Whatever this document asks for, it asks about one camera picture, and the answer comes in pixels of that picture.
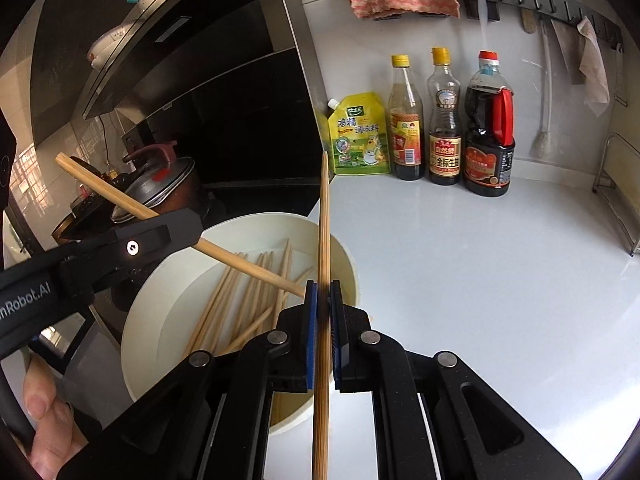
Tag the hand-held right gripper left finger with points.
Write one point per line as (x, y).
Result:
(311, 340)

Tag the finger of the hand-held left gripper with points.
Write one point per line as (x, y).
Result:
(160, 235)

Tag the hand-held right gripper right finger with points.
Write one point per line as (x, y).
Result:
(337, 342)

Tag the white round bowl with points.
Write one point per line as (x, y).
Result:
(165, 300)

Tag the bunch of wooden chopsticks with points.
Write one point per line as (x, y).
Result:
(212, 308)

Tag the wooden chopstick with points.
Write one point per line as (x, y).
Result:
(250, 268)
(324, 220)

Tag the person's left hand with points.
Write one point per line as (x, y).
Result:
(55, 435)

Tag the dark pot with lid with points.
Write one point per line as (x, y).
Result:
(160, 185)

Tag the black range hood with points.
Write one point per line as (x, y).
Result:
(200, 60)

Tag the yellow seasoning pouch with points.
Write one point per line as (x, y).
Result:
(360, 140)

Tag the slim yellow-cap vinegar bottle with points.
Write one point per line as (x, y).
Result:
(407, 145)

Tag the clear yellow-cap soy sauce bottle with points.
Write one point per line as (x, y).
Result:
(445, 160)

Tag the white hanging brush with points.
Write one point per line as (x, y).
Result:
(541, 145)

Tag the metal rack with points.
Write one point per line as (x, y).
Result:
(631, 242)

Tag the beige hanging cloth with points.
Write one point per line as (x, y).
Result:
(595, 80)

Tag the wooden spatula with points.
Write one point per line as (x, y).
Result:
(527, 17)

